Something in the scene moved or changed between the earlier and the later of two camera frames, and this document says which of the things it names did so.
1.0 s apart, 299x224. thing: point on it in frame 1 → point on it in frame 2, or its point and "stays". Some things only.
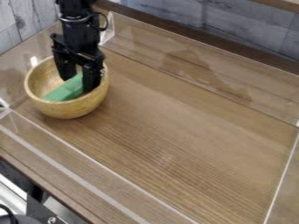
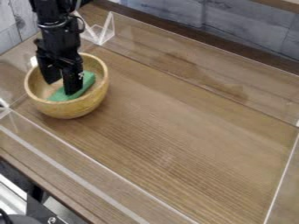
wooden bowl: (42, 78) stays
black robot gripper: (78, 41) → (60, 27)
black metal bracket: (36, 209) stays
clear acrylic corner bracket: (106, 32) stays
